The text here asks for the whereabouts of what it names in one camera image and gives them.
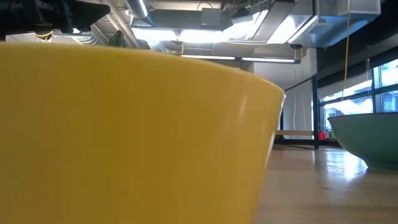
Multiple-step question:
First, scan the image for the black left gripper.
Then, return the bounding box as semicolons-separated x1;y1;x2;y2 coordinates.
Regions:
0;0;111;41

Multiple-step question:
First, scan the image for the yellow plastic mini bowl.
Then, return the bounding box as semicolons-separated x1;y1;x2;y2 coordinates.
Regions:
0;41;285;224

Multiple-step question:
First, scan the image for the green cactus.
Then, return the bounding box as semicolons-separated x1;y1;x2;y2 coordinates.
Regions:
108;29;127;48

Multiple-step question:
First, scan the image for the grey ceiling box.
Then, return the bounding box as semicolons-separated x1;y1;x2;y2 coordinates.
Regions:
201;7;222;27

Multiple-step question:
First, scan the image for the fluorescent light fixture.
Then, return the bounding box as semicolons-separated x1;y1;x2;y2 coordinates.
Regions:
241;57;302;65
180;54;237;61

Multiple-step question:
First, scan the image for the wooden rack shelf board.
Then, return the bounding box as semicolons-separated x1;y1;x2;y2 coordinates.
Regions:
275;129;315;137

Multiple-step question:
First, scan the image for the flexible silver duct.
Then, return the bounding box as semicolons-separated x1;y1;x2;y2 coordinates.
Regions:
74;21;109;48

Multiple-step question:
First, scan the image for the black yellow cord reel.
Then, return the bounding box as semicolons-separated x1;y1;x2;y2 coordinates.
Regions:
34;29;55;43

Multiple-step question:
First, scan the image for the round silver ventilation duct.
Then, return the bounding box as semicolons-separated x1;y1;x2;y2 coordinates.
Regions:
125;0;150;19

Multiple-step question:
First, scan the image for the black metal rack frame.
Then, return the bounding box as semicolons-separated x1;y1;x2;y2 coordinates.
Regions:
278;75;320;151

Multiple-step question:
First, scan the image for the rectangular silver ventilation duct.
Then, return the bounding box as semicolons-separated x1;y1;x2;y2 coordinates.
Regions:
253;0;382;49

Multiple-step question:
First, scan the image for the yellow hanging cord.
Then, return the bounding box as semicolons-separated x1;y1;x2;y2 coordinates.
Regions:
341;0;351;102

